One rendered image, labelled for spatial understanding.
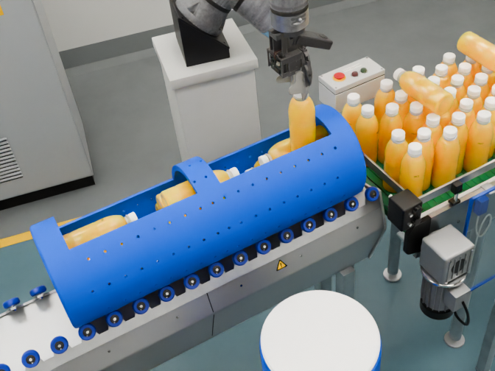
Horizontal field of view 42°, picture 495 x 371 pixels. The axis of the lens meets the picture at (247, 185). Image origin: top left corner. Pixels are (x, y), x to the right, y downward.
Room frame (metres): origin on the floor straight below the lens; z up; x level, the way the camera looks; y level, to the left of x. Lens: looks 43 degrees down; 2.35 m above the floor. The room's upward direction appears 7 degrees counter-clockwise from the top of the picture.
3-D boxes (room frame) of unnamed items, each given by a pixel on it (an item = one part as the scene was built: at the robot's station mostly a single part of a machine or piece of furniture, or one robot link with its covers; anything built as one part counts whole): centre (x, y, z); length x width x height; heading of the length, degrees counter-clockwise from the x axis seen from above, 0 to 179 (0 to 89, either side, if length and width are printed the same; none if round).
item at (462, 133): (1.50, -0.65, 1.00); 0.07 x 0.07 x 0.19
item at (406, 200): (1.30, -0.44, 0.95); 0.10 x 0.07 x 0.10; 24
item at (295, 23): (1.39, -0.15, 1.57); 0.10 x 0.09 x 0.05; 24
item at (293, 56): (1.39, -0.14, 1.49); 0.09 x 0.08 x 0.12; 114
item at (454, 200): (1.35, -0.61, 0.94); 0.03 x 0.02 x 0.08; 114
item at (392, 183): (1.49, -0.39, 0.96); 0.40 x 0.01 x 0.03; 24
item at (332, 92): (1.81, -0.39, 1.05); 0.20 x 0.10 x 0.10; 114
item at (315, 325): (0.85, -0.12, 1.03); 0.28 x 0.28 x 0.01
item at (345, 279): (1.37, -0.29, 0.31); 0.06 x 0.06 x 0.63; 24
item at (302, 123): (1.40, -0.17, 1.24); 0.07 x 0.07 x 0.19
